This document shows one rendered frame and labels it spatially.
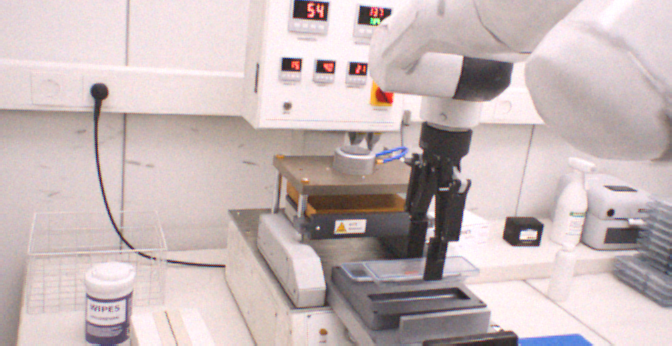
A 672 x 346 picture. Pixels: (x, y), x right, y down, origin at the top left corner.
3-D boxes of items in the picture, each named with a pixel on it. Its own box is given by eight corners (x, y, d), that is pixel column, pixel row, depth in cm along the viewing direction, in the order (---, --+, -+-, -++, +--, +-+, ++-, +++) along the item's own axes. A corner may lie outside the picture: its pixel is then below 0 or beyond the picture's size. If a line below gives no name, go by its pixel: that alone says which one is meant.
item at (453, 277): (375, 292, 96) (377, 279, 95) (359, 275, 101) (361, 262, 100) (479, 283, 103) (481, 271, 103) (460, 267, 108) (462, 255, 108)
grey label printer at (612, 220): (545, 220, 208) (556, 169, 203) (598, 220, 214) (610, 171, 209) (596, 253, 185) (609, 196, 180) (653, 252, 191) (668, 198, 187)
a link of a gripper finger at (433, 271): (446, 235, 98) (449, 237, 97) (439, 278, 100) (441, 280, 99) (429, 236, 97) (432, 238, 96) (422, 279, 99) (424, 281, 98)
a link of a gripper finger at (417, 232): (412, 222, 101) (410, 220, 102) (405, 262, 103) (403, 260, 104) (428, 221, 103) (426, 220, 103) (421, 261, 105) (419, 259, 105)
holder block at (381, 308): (330, 279, 110) (332, 265, 109) (432, 271, 118) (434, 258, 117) (371, 330, 95) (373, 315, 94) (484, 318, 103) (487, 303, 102)
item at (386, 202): (285, 199, 131) (289, 154, 129) (382, 196, 140) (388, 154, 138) (314, 232, 116) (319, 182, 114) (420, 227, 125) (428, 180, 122)
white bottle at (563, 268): (563, 304, 161) (575, 250, 157) (543, 296, 164) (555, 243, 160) (570, 298, 165) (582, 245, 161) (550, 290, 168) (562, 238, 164)
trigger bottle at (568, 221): (543, 237, 193) (561, 156, 186) (562, 234, 197) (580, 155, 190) (566, 249, 185) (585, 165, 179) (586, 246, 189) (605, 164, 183)
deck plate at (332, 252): (227, 212, 147) (227, 208, 147) (365, 208, 161) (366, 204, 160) (289, 314, 106) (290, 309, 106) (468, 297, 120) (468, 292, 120)
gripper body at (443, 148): (411, 117, 97) (401, 175, 100) (440, 133, 90) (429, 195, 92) (453, 118, 100) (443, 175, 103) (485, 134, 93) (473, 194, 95)
